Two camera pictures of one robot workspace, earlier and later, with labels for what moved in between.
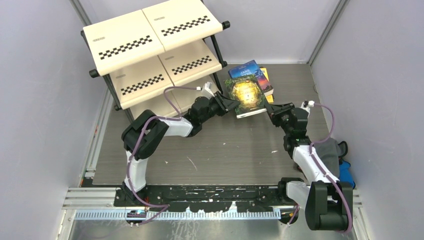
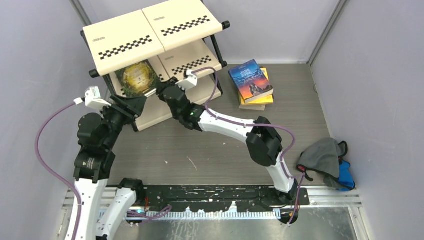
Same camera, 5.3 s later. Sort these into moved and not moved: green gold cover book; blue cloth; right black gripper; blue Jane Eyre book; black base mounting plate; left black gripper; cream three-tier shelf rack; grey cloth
Moved: left black gripper; right black gripper; green gold cover book
Not moved: blue cloth; grey cloth; black base mounting plate; cream three-tier shelf rack; blue Jane Eyre book
